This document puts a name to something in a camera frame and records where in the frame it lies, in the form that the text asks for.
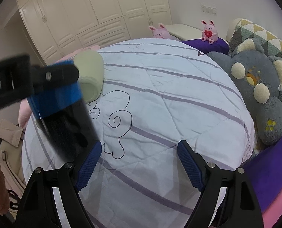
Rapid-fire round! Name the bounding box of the black can with blue cap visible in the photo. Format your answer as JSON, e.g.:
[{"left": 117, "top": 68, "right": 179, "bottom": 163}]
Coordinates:
[{"left": 27, "top": 60, "right": 98, "bottom": 162}]

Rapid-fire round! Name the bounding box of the light green cup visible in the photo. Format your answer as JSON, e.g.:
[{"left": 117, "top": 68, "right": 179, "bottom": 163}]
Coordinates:
[{"left": 74, "top": 50, "right": 103, "bottom": 103}]

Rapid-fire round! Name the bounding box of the pink quilt at right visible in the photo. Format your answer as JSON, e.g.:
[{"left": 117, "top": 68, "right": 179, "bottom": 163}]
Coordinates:
[{"left": 263, "top": 192, "right": 282, "bottom": 228}]

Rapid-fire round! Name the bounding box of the folded pink blanket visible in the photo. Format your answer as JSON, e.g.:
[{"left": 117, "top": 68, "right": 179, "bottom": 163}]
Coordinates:
[{"left": 18, "top": 45, "right": 100, "bottom": 128}]

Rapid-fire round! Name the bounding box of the purple bed sheet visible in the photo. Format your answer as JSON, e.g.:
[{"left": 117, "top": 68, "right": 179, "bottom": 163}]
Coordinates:
[{"left": 247, "top": 137, "right": 282, "bottom": 213}]

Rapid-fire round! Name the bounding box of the beige jacket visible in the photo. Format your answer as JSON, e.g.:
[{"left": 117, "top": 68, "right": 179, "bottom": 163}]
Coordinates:
[{"left": 0, "top": 120, "right": 26, "bottom": 218}]

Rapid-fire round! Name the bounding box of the cream built-in wardrobe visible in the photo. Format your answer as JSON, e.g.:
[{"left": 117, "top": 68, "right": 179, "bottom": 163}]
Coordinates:
[{"left": 17, "top": 0, "right": 172, "bottom": 64}]

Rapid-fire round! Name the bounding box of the grey elephant plush toy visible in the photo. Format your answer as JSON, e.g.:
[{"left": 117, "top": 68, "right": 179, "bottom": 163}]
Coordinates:
[{"left": 208, "top": 38, "right": 282, "bottom": 146}]

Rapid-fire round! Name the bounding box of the striped white round table cover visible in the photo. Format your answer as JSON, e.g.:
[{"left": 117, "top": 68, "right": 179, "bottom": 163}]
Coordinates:
[{"left": 21, "top": 37, "right": 255, "bottom": 228}]

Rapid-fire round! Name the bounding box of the pink bunny plush left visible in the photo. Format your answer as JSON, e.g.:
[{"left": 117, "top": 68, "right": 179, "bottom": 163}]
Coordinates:
[{"left": 148, "top": 23, "right": 171, "bottom": 39}]

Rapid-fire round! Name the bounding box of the pink bunny plush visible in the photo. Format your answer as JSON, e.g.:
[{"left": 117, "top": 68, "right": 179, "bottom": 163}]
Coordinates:
[
  {"left": 201, "top": 20, "right": 219, "bottom": 44},
  {"left": 148, "top": 23, "right": 171, "bottom": 39}
]

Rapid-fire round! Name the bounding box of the white bedside table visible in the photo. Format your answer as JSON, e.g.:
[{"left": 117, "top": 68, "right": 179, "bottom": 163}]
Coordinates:
[{"left": 165, "top": 24, "right": 202, "bottom": 41}]

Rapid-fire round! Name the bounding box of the pink bunny plush right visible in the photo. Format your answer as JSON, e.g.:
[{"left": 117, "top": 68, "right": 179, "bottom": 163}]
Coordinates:
[{"left": 201, "top": 20, "right": 219, "bottom": 44}]

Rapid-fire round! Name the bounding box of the triangle patterned quilted headboard cover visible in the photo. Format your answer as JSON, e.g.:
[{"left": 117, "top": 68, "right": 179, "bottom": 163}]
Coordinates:
[{"left": 226, "top": 19, "right": 282, "bottom": 58}]

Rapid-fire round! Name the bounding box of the white wall socket panel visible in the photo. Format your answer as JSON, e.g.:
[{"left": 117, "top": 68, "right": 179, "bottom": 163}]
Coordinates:
[{"left": 201, "top": 5, "right": 217, "bottom": 15}]

